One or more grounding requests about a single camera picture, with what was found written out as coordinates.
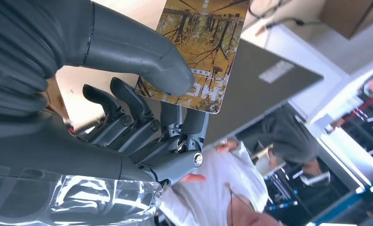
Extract person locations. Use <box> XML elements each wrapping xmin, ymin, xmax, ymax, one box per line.
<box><xmin>252</xmin><ymin>104</ymin><xmax>332</xmax><ymax>188</ymax></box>
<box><xmin>159</xmin><ymin>138</ymin><xmax>284</xmax><ymax>226</ymax></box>

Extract wooden card organizer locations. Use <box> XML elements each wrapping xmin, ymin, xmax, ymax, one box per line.
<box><xmin>43</xmin><ymin>76</ymin><xmax>71</xmax><ymax>125</ymax></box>

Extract grey laptop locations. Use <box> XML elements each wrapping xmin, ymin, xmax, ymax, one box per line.
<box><xmin>161</xmin><ymin>39</ymin><xmax>325</xmax><ymax>147</ymax></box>

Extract chrome stool base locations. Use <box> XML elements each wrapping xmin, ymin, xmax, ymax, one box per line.
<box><xmin>262</xmin><ymin>169</ymin><xmax>299</xmax><ymax>213</ymax></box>

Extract white sneaker black stripes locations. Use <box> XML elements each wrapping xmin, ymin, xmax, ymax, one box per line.
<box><xmin>300</xmin><ymin>170</ymin><xmax>331</xmax><ymax>187</ymax></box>

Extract white cabinet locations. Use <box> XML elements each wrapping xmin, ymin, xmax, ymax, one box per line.
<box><xmin>279</xmin><ymin>17</ymin><xmax>373</xmax><ymax>100</ymax></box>

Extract brown cardboard box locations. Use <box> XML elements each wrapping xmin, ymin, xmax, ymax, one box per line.
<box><xmin>318</xmin><ymin>0</ymin><xmax>373</xmax><ymax>40</ymax></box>

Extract long black looped cable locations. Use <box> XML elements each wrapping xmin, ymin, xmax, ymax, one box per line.
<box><xmin>248</xmin><ymin>0</ymin><xmax>284</xmax><ymax>19</ymax></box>

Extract black cable with USB plug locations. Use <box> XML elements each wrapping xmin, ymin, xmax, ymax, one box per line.
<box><xmin>255</xmin><ymin>17</ymin><xmax>322</xmax><ymax>37</ymax></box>

